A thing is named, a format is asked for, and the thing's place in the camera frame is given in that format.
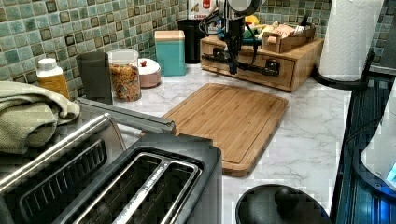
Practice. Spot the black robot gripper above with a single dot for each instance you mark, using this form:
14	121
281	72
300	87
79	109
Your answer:
233	36

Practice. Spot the wooden drawer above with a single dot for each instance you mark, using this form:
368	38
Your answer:
283	81

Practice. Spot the wooden drawer cabinet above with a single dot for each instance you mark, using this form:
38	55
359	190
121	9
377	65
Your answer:
305	58

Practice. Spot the wooden tray with items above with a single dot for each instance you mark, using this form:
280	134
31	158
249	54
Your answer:
286	37

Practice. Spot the black canister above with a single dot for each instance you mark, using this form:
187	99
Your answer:
193	37

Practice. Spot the cereal box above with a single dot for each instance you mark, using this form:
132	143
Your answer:
198	9

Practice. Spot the teal canister with wooden lid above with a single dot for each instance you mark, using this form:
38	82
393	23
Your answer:
170	52

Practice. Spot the bamboo cutting board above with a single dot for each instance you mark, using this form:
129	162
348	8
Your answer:
239	121

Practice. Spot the glass jar of cereal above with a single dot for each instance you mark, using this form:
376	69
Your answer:
124	74

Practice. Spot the white paper towel roll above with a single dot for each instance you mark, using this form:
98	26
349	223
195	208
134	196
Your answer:
348	37

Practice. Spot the black paper towel holder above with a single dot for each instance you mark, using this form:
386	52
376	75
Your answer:
360	83

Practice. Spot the dark grey cup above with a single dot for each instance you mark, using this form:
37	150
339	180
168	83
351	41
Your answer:
94	70

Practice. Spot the stainless steel toaster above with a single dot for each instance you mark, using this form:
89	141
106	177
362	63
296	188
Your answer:
93	172

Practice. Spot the black pot lid with knob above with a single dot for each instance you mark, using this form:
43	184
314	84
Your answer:
279	204

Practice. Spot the white capped supplement bottle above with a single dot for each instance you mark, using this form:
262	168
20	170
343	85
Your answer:
51	76

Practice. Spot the green folded towel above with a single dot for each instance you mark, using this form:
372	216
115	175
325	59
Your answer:
30	115

